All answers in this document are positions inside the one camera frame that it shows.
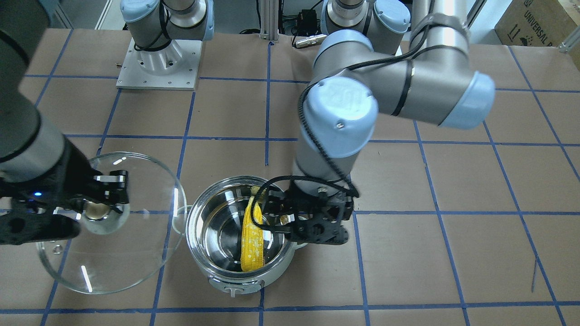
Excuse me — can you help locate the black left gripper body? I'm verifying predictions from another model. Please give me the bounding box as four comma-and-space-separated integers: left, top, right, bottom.
285, 181, 354, 245

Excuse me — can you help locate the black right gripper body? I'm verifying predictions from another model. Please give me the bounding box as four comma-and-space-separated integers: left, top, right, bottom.
0, 145, 98, 245

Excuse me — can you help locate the yellow corn cob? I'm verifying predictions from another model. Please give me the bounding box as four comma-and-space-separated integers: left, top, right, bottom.
240, 186, 265, 272

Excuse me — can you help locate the glass pot lid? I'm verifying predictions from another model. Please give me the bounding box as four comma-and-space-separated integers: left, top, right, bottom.
36, 151, 187, 294

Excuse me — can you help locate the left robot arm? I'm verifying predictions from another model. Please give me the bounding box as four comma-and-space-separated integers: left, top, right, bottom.
245, 0, 495, 245

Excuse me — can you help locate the pale green cooking pot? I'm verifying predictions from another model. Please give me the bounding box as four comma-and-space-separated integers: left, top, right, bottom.
184, 175, 303, 297

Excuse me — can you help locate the silver metal connector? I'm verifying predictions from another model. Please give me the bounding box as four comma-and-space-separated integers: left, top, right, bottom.
292, 34, 327, 49

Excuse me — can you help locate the black power adapter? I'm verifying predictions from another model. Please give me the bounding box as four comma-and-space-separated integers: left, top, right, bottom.
297, 9, 318, 36

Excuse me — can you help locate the cardboard box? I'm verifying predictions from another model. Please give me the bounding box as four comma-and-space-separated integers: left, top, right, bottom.
494, 0, 580, 46

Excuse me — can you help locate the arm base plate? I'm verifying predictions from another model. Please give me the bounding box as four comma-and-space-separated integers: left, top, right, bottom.
116, 40, 203, 91

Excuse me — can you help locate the aluminium frame post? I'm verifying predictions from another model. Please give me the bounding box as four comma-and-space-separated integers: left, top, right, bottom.
258, 0, 280, 43

